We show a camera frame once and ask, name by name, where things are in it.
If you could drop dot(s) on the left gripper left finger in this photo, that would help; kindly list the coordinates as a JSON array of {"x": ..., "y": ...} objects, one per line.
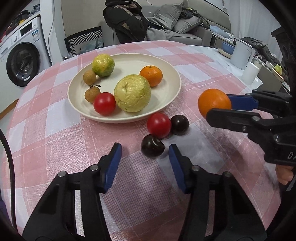
[{"x": 54, "y": 216}]

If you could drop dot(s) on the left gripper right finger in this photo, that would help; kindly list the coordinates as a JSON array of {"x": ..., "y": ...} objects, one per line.
[{"x": 218, "y": 208}]

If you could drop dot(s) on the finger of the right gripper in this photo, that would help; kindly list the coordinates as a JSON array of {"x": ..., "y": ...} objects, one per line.
[
  {"x": 251, "y": 102},
  {"x": 240, "y": 121}
]

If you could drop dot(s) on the orange tangerine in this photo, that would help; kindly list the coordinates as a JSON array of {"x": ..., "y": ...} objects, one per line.
[
  {"x": 152, "y": 74},
  {"x": 213, "y": 98}
]

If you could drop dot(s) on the dark cherry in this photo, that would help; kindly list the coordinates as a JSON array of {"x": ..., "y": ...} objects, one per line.
[
  {"x": 152, "y": 146},
  {"x": 179, "y": 124}
]

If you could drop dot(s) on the large yellow-green guava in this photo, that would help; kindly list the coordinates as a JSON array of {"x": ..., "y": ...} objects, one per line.
[{"x": 132, "y": 93}]

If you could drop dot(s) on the red cherry tomato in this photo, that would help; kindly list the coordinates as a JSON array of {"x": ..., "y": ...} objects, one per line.
[
  {"x": 104, "y": 103},
  {"x": 159, "y": 125}
]

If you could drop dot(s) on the brown longan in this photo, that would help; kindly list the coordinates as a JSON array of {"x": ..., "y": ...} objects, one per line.
[
  {"x": 91, "y": 93},
  {"x": 89, "y": 77}
]

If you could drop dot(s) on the green-yellow citrus fruit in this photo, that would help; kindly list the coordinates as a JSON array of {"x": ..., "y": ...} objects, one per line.
[{"x": 103, "y": 65}]

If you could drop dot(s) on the person's right hand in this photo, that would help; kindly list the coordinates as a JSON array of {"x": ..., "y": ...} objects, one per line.
[{"x": 284, "y": 174}]

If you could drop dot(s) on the white electric kettle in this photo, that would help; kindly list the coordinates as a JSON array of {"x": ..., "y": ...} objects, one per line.
[{"x": 242, "y": 54}]

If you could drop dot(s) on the pink checkered tablecloth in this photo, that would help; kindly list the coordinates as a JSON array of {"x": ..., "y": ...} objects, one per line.
[{"x": 46, "y": 135}]

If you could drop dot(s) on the grey sofa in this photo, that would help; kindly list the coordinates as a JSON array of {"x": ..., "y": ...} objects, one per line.
[{"x": 198, "y": 36}]

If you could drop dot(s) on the grey cushion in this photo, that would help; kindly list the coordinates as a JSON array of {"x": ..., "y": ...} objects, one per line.
[
  {"x": 170, "y": 13},
  {"x": 185, "y": 25}
]

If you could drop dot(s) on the grey blanket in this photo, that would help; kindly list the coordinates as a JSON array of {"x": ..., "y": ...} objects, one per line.
[{"x": 159, "y": 28}]

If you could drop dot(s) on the black jacket on chair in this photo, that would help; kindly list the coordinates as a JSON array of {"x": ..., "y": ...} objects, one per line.
[{"x": 127, "y": 19}]

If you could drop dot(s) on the white washing machine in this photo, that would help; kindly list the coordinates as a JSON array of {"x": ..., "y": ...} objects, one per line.
[{"x": 24, "y": 53}]

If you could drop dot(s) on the black patterned basket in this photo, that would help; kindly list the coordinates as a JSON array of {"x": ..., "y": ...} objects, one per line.
[{"x": 84, "y": 41}]

